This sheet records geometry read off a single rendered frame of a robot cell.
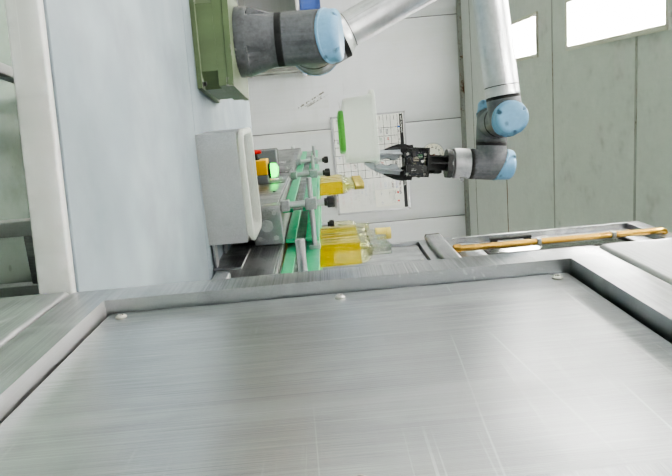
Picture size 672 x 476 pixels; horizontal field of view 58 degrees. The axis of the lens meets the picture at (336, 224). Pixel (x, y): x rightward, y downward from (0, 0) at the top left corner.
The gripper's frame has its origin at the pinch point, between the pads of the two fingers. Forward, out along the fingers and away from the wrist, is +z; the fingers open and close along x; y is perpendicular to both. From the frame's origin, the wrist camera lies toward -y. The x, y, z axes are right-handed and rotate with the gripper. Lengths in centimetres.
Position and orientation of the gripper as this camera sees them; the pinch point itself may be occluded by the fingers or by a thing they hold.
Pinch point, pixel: (369, 161)
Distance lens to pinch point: 151.5
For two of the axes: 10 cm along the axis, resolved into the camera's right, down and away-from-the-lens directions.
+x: -0.3, 10.0, 0.9
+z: -10.0, -0.2, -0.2
